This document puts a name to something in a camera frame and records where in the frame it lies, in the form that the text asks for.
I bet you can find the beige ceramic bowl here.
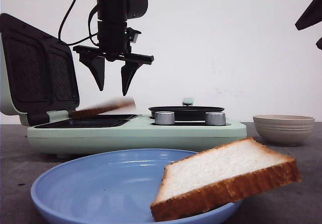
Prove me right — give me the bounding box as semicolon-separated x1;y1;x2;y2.
253;115;315;146

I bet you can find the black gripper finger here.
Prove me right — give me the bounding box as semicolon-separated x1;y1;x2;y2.
295;0;321;30
316;38;322;50

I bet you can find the black frying pan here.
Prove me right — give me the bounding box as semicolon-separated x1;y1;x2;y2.
149;98;224;121

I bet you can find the mint green breakfast maker base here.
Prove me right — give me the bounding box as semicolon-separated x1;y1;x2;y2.
27;114;247;157

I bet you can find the silver control knob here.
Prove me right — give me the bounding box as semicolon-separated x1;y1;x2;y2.
205;112;226;126
154;111;175;125

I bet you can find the blue plate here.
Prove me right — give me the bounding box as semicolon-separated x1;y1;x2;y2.
31;148;192;223

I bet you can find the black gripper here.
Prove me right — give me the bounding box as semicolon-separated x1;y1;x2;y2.
73;21;154;96

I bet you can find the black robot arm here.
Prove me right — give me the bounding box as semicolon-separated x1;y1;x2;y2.
73;0;154;96

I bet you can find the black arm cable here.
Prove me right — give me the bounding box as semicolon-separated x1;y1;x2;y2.
58;0;101;46

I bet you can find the left silver control knob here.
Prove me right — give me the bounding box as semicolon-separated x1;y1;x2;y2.
154;111;175;125

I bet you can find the mint green sandwich maker lid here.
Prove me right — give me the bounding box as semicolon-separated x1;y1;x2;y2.
1;13;79;129

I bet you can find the right silver control knob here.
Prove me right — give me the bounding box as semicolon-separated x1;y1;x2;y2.
205;112;226;126

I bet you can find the bread slice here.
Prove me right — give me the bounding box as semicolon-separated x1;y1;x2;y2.
150;137;301;221
69;98;135;120

